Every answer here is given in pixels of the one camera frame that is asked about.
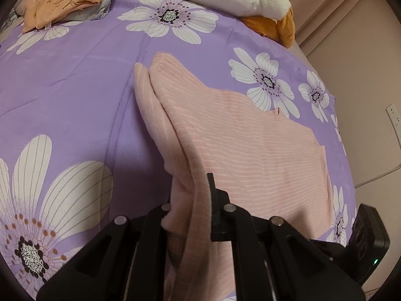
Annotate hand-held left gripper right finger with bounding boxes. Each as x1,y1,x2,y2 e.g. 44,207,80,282
206,172,364,301

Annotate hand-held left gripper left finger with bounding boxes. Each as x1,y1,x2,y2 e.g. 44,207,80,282
36,203,172,301

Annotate pink knit sweater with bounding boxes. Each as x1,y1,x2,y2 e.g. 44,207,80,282
133,52,333,301

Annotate purple floral blanket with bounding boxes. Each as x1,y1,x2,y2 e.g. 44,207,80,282
0,0,358,301

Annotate beige curtain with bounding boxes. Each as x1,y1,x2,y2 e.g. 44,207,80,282
286,0,397,57

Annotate orange printed folded garment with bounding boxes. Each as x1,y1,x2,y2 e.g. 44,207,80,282
22,0,113,34

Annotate white cable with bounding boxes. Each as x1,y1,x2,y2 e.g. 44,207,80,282
354,166,401,189

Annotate white wall socket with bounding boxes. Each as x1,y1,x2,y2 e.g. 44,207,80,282
385,103,401,143

